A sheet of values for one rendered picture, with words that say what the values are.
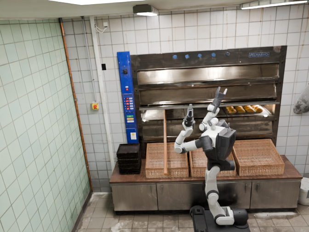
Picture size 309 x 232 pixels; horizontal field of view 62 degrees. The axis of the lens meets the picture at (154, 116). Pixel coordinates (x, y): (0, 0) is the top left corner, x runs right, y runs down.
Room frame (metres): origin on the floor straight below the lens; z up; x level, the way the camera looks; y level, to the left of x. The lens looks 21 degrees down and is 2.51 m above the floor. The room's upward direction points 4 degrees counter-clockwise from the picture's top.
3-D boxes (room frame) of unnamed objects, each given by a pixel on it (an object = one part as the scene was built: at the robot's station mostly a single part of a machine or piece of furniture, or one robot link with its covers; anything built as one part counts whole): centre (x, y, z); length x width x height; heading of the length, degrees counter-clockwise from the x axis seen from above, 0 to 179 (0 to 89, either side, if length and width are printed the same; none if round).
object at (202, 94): (3.27, -0.71, 1.54); 1.79 x 0.11 x 0.19; 86
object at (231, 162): (2.41, -0.68, 1.00); 0.28 x 0.13 x 0.18; 87
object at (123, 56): (4.28, 0.26, 1.07); 1.93 x 0.16 x 2.15; 176
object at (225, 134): (2.39, -0.64, 1.26); 0.34 x 0.30 x 0.36; 142
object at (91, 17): (3.36, 0.68, 1.45); 0.05 x 0.02 x 2.30; 86
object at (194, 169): (3.00, -0.71, 0.72); 0.56 x 0.49 x 0.28; 86
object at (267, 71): (3.27, -0.71, 1.80); 1.79 x 0.11 x 0.19; 86
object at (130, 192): (2.99, -0.58, 0.29); 2.42 x 0.56 x 0.58; 86
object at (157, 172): (3.05, -0.12, 0.72); 0.56 x 0.49 x 0.28; 86
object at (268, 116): (3.29, -0.71, 1.16); 1.80 x 0.06 x 0.04; 86
